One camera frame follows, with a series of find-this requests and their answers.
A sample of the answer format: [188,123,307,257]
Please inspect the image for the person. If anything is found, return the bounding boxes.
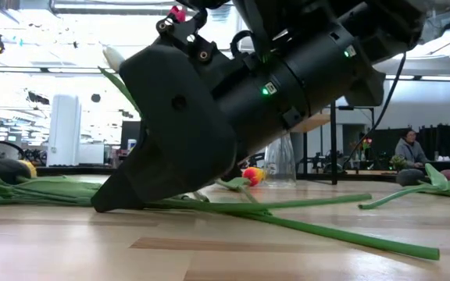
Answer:
[394,128,429,169]

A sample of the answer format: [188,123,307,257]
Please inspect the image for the black computer monitor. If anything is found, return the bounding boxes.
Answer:
[120,120,143,151]

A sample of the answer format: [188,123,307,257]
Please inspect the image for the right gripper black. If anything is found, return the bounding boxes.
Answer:
[91,9,308,215]

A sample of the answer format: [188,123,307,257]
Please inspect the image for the small potted plant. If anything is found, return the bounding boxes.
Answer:
[389,155,409,171]

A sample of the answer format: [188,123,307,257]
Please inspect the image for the bright red artificial tulip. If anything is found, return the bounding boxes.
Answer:
[169,5,188,23]

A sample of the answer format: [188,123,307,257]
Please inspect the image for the black office cabinets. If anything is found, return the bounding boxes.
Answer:
[369,124,450,163]

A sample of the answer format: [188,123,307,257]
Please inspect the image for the white artificial tulip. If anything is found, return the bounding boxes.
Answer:
[98,44,144,118]

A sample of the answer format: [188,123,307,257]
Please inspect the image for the black hanging arm cable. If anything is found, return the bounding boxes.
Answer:
[341,50,408,169]

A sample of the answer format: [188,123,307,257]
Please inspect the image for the wooden shelf black metal legs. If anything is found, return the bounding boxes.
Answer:
[289,99,377,187]

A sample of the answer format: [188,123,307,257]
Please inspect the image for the yellow red-tipped artificial tulip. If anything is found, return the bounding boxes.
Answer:
[213,166,273,216]

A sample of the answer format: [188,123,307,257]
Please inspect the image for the clear glass vase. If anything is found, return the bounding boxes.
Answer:
[262,132,298,188]

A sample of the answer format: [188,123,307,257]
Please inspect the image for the white building pillar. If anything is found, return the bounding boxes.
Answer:
[46,93,82,168]

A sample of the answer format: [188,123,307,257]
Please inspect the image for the large orange artificial tulip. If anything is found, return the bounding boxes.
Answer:
[240,208,441,261]

